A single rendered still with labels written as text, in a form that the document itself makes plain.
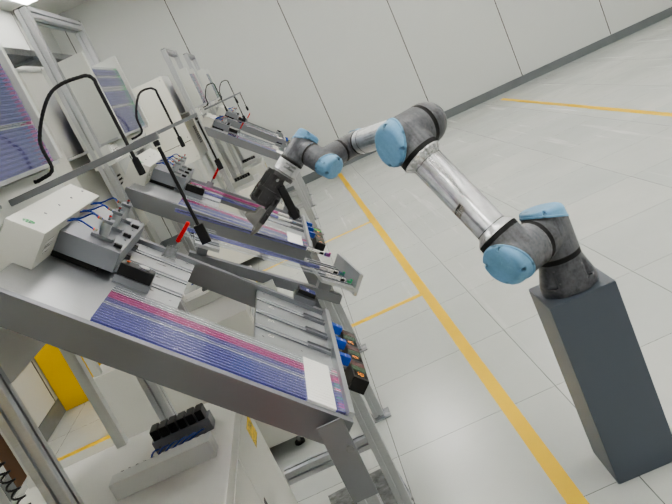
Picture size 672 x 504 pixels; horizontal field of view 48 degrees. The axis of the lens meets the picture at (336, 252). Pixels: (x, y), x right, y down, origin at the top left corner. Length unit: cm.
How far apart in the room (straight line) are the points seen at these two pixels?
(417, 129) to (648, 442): 103
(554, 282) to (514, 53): 794
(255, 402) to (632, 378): 109
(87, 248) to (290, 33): 785
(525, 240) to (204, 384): 88
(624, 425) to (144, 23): 812
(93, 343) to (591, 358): 125
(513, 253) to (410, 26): 782
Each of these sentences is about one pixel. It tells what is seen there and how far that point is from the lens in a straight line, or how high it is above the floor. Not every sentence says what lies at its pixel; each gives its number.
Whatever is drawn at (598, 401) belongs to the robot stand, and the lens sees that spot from 213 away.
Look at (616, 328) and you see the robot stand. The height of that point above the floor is 43.
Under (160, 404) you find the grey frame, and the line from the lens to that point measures 222.
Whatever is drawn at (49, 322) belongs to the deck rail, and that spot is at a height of 113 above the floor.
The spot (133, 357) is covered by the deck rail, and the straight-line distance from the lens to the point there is 141.
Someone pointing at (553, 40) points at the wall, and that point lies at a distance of 1003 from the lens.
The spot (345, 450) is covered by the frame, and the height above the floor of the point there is 70.
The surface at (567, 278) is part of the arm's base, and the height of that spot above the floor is 60.
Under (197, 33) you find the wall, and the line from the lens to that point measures 944.
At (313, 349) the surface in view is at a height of 75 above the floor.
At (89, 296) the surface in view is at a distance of 157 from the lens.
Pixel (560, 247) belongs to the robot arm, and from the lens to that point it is 198.
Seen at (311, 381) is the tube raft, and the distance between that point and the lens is 155.
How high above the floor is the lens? 135
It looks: 14 degrees down
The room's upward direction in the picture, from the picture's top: 25 degrees counter-clockwise
